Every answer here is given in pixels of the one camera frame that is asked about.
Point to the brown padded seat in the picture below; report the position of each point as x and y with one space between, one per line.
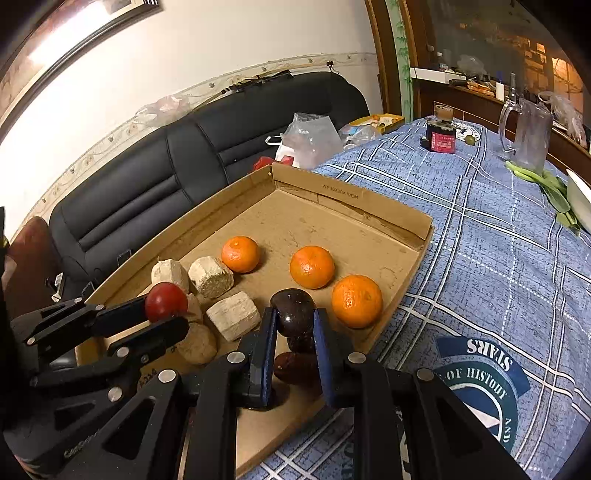
32 258

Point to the pink plastic bag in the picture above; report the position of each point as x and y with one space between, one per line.
166 107

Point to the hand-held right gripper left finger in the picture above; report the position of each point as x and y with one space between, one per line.
268 355

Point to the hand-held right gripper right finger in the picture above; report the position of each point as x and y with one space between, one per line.
323 355

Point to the dark purple plum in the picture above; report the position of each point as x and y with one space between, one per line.
292 311

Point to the clear glass pitcher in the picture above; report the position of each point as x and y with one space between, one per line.
528 134

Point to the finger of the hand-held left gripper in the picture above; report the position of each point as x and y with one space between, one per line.
115 316
152 339

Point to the green olive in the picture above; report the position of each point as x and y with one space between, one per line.
469 139

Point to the wooden framed glass partition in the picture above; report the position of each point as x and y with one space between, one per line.
376 50

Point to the shallow cardboard box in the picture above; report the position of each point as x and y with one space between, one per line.
323 217

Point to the framed wall picture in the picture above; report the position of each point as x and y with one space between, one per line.
69 46

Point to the yellow box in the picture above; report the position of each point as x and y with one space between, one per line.
383 121

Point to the translucent plastic bag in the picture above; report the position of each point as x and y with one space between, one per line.
567 113

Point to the red tomato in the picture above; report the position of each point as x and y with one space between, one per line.
166 301

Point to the white bowl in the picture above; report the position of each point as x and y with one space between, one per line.
581 196

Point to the green leafy vegetable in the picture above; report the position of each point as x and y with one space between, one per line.
551 189

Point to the large wrinkled red date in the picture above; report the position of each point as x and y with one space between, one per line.
291 368

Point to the orange mandarin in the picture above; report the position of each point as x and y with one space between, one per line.
240 254
357 301
312 266

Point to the clear plastic bag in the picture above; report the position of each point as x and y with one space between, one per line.
309 138

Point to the bamboo wall decal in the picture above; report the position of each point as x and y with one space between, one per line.
399 60

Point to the black leather sofa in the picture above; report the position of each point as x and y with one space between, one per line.
138 184

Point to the red packet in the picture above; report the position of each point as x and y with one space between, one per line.
265 162

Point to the dark jar with pink label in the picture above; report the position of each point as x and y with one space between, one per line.
441 136

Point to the white flat box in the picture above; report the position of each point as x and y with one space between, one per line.
429 74

